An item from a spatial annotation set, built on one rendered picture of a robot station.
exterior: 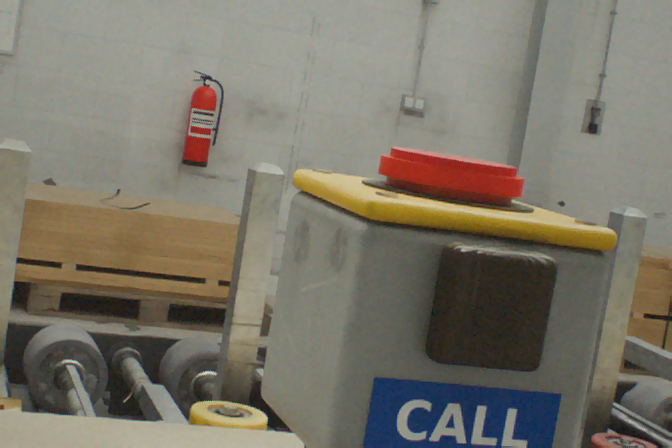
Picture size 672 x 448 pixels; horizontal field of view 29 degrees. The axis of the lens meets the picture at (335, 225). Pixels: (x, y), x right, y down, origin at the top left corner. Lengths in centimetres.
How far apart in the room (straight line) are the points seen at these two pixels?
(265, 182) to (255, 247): 7
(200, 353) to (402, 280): 156
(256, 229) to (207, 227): 494
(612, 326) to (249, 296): 47
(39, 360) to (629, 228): 81
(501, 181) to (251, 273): 113
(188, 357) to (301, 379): 153
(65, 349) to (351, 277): 153
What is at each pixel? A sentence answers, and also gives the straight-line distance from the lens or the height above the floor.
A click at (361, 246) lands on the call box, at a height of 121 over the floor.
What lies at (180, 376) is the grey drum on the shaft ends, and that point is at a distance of 187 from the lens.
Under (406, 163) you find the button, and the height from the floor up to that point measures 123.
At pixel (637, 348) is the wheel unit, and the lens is 194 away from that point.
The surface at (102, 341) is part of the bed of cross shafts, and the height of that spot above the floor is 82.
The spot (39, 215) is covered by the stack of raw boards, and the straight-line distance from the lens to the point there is 625.
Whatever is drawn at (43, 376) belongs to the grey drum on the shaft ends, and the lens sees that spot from 184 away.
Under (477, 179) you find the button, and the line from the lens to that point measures 34.
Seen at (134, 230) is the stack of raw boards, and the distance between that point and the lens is 632.
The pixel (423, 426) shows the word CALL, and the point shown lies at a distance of 33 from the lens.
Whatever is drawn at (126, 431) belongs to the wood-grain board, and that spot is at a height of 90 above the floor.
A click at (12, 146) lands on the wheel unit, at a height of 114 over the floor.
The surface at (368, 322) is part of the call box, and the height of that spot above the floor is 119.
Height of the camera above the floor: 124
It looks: 6 degrees down
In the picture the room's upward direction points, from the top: 9 degrees clockwise
